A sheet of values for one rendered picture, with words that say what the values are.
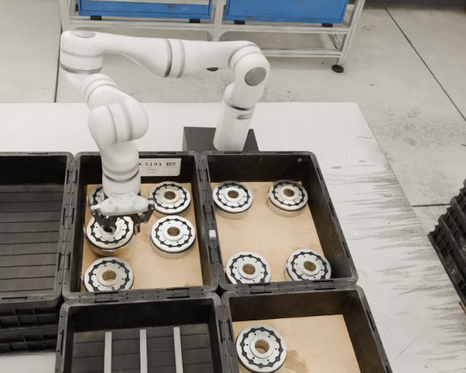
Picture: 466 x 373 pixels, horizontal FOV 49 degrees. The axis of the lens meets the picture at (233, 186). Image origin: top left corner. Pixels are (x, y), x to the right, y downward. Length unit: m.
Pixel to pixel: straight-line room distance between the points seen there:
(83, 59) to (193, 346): 0.65
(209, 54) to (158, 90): 1.71
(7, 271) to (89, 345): 0.25
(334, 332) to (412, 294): 0.36
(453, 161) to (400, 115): 0.43
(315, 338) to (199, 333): 0.25
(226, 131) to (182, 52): 0.30
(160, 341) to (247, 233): 0.34
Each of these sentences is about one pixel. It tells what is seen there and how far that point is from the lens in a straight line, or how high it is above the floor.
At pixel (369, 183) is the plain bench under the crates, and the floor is 0.70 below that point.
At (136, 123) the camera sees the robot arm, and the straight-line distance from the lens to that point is 0.92.
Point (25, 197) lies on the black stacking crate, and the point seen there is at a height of 0.83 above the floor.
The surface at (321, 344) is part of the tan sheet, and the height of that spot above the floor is 0.83.
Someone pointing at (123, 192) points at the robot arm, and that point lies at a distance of 1.02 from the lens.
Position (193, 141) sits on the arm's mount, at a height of 0.78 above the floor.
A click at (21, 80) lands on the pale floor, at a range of 3.10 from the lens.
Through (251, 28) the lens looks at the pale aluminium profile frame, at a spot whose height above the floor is 0.28.
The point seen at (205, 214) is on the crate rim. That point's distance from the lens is 1.15.
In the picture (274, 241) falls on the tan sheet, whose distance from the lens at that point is 1.25.
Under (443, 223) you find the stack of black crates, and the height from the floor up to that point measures 0.37.
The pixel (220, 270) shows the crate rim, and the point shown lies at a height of 0.93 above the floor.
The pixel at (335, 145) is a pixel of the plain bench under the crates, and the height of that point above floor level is 0.70.
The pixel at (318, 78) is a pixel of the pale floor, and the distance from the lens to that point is 3.33.
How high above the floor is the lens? 1.80
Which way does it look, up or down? 47 degrees down
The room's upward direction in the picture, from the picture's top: 11 degrees clockwise
